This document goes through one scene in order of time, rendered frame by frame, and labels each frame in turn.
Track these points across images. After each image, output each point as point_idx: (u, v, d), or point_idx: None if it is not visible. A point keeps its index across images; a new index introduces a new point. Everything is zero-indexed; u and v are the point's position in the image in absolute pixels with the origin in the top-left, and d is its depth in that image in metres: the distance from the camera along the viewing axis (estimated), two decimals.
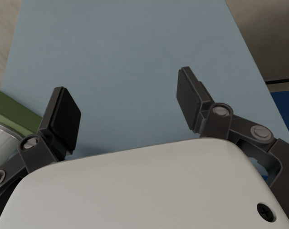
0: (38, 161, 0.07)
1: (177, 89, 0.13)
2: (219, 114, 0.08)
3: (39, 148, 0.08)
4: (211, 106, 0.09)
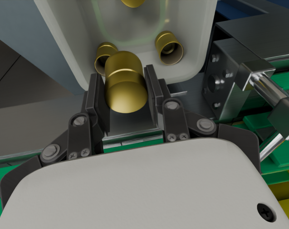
0: (78, 141, 0.08)
1: None
2: (172, 108, 0.09)
3: (83, 129, 0.08)
4: (162, 103, 0.09)
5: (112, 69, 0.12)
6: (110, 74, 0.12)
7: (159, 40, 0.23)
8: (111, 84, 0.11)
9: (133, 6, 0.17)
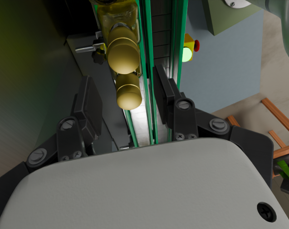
0: (68, 144, 0.08)
1: (153, 86, 0.13)
2: (183, 108, 0.09)
3: (72, 131, 0.08)
4: (174, 102, 0.09)
5: (113, 38, 0.16)
6: (112, 42, 0.16)
7: None
8: (112, 47, 0.15)
9: None
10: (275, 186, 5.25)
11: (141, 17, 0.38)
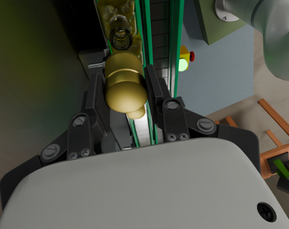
0: (78, 141, 0.08)
1: None
2: (172, 108, 0.09)
3: (83, 129, 0.08)
4: (162, 103, 0.09)
5: None
6: None
7: None
8: None
9: (128, 112, 0.13)
10: (273, 185, 5.33)
11: (143, 36, 0.45)
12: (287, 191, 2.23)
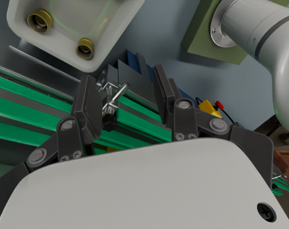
0: (68, 144, 0.08)
1: (153, 86, 0.13)
2: (183, 108, 0.09)
3: (72, 131, 0.08)
4: (174, 102, 0.09)
5: None
6: None
7: (82, 40, 0.36)
8: None
9: None
10: None
11: None
12: None
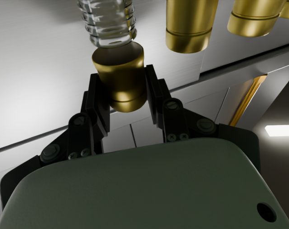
0: (78, 141, 0.08)
1: (145, 87, 0.13)
2: (172, 108, 0.09)
3: (83, 129, 0.08)
4: (162, 103, 0.09)
5: (235, 4, 0.12)
6: (232, 10, 0.12)
7: None
8: (227, 28, 0.13)
9: None
10: None
11: None
12: None
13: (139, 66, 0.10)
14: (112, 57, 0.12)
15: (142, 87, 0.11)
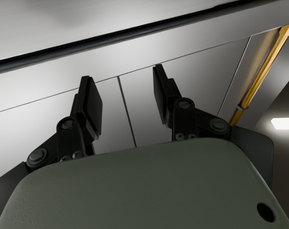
0: (68, 144, 0.08)
1: (153, 86, 0.13)
2: (183, 108, 0.09)
3: (72, 131, 0.08)
4: (174, 102, 0.09)
5: None
6: None
7: None
8: None
9: None
10: None
11: None
12: None
13: None
14: None
15: None
